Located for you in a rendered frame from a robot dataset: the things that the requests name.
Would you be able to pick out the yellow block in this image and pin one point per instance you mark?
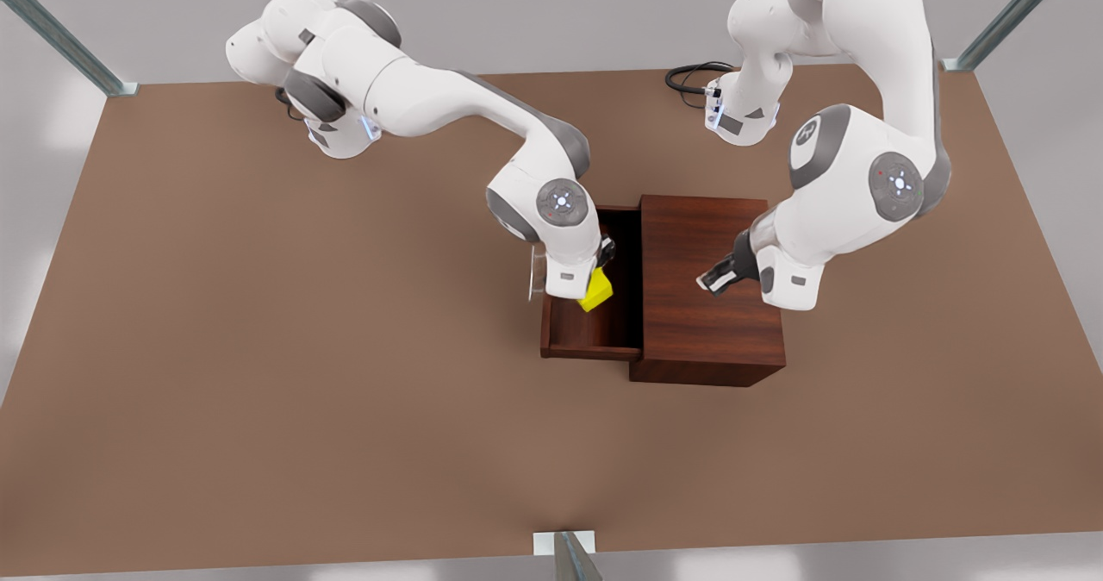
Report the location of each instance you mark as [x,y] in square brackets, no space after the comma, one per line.
[596,291]

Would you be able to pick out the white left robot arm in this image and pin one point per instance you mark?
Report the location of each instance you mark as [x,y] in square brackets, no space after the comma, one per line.
[862,193]

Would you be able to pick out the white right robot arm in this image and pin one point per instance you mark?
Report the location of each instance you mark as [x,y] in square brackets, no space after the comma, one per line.
[448,98]

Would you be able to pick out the dark wooden cabinet box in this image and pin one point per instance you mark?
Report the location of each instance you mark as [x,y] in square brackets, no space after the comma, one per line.
[707,288]

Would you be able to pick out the dark wooden drawer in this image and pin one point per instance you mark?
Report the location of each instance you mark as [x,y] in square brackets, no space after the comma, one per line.
[595,335]

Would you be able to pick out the silver frame post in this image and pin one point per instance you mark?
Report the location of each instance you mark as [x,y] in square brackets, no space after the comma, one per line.
[569,555]
[1008,16]
[60,38]

